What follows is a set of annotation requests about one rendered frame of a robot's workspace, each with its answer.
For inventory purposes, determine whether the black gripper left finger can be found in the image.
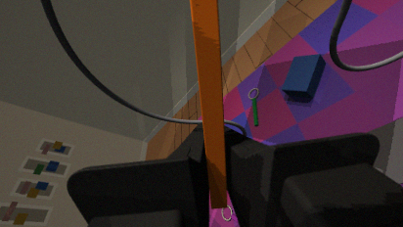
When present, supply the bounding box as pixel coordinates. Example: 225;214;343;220
67;123;209;227

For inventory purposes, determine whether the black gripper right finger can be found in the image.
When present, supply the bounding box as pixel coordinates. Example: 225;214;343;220
224;125;381;227

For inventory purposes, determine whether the orange handle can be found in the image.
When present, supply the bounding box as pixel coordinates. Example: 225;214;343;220
190;0;227;208

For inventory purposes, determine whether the blue rectangular block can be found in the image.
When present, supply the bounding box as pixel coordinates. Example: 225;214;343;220
282;54;326;99

